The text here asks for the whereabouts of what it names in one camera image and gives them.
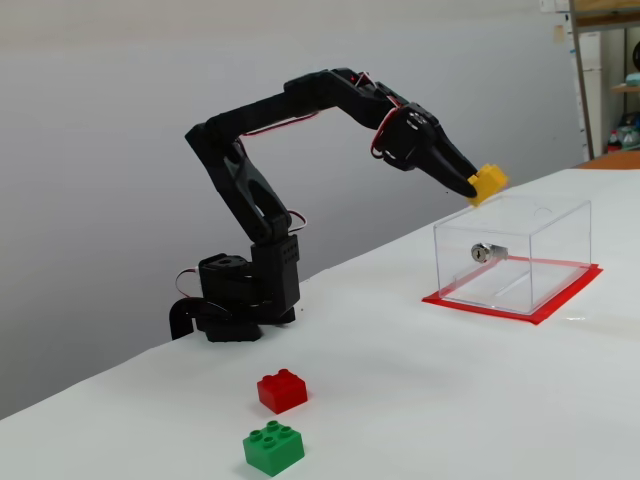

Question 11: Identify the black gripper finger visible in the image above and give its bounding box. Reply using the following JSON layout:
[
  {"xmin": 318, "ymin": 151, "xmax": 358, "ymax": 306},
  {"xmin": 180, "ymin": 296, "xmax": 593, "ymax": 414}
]
[
  {"xmin": 432, "ymin": 129, "xmax": 480, "ymax": 179},
  {"xmin": 414, "ymin": 149, "xmax": 477, "ymax": 198}
]

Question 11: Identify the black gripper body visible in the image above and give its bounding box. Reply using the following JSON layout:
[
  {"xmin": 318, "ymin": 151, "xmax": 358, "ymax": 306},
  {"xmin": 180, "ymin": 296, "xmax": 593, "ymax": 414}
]
[{"xmin": 382, "ymin": 103, "xmax": 444, "ymax": 173}]

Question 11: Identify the yellow lego brick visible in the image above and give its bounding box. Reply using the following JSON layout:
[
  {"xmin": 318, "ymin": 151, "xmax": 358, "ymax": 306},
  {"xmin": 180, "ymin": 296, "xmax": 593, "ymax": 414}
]
[{"xmin": 464, "ymin": 163, "xmax": 510, "ymax": 208}]

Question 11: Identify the silver box lock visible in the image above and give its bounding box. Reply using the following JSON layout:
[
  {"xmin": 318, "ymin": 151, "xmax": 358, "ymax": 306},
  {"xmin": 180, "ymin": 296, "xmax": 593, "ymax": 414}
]
[{"xmin": 470, "ymin": 243, "xmax": 510, "ymax": 265}]

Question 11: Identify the transparent plastic box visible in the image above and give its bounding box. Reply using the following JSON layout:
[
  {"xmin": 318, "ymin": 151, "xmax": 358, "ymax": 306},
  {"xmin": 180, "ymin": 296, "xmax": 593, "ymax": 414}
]
[{"xmin": 432, "ymin": 194, "xmax": 593, "ymax": 316}]

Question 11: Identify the red lego brick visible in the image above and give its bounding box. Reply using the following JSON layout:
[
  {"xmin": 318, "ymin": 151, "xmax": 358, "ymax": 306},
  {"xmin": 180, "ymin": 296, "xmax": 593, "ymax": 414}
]
[{"xmin": 256, "ymin": 368, "xmax": 309, "ymax": 416}]

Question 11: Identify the green lego brick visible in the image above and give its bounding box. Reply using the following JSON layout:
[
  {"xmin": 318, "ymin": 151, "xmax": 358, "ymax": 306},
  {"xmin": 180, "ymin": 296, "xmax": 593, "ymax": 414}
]
[{"xmin": 242, "ymin": 420, "xmax": 306, "ymax": 477}]

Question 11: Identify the red base mat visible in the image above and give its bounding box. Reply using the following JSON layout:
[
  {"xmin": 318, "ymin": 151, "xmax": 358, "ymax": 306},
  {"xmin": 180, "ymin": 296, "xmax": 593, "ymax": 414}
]
[{"xmin": 422, "ymin": 255, "xmax": 604, "ymax": 327}]

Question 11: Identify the white cabinet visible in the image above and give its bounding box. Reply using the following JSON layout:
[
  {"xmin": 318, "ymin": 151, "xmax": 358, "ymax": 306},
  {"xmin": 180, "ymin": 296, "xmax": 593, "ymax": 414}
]
[{"xmin": 579, "ymin": 32, "xmax": 607, "ymax": 151}]

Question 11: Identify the orange wooden table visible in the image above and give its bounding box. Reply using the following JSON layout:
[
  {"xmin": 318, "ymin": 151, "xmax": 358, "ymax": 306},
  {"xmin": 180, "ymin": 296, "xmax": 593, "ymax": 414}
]
[{"xmin": 574, "ymin": 149, "xmax": 640, "ymax": 172}]

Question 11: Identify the black table clamp base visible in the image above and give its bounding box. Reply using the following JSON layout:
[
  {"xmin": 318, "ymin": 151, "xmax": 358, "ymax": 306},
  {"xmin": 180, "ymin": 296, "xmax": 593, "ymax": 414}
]
[{"xmin": 169, "ymin": 298, "xmax": 264, "ymax": 345}]

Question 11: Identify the metal shelf post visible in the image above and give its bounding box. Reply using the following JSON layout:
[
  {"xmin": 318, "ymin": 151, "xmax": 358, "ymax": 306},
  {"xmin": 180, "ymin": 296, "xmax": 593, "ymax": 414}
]
[{"xmin": 568, "ymin": 0, "xmax": 596, "ymax": 161}]

